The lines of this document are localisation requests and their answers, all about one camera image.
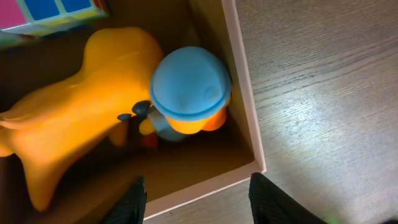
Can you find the beige open cardboard box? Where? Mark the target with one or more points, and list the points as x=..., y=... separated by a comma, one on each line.
x=177, y=173

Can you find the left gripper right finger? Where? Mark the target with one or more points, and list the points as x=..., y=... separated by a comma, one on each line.
x=271, y=205

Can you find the yellow dog toy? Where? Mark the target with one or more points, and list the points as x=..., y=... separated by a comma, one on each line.
x=54, y=126

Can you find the rubiks cube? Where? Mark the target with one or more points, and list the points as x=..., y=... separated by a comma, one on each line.
x=25, y=20

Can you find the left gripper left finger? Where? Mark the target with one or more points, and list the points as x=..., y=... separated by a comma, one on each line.
x=131, y=207

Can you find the yellow duck toy blue cap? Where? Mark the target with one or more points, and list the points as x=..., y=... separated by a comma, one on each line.
x=189, y=90

